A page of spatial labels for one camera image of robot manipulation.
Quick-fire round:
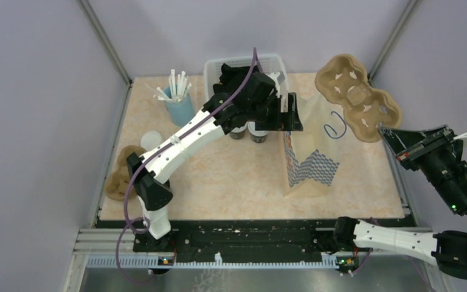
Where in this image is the brown cardboard cup carrier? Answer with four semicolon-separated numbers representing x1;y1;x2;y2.
314;54;403;143
104;145;145;202

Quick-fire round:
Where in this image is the black cloth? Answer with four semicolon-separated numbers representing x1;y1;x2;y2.
209;63;262;104

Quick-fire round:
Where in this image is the dark printed coffee cup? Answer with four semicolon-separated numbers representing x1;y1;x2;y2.
229;128;246;140
250;131;269;144

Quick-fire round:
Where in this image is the white plastic basket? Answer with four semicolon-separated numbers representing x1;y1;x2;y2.
204;54;289;101

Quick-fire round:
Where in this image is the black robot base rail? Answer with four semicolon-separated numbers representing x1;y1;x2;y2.
74;217;420;275

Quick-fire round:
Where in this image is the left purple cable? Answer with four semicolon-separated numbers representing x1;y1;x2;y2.
115;47;265;285

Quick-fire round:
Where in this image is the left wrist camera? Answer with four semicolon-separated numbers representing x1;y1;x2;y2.
268;71;285;99

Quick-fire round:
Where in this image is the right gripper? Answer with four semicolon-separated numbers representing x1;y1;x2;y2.
378;124;467;215

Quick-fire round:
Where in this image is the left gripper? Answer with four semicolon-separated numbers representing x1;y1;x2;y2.
248;92;302;131

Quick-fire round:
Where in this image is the white lid stack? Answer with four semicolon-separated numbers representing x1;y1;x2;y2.
139;131;164;151

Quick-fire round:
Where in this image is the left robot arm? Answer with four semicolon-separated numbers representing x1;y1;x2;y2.
126;72;303;252

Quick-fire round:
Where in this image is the blue straw holder cup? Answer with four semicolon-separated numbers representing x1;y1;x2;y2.
165;93;196;127

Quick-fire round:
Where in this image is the checkered paper takeout bag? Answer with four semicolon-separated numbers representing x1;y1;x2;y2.
283;94;348;198

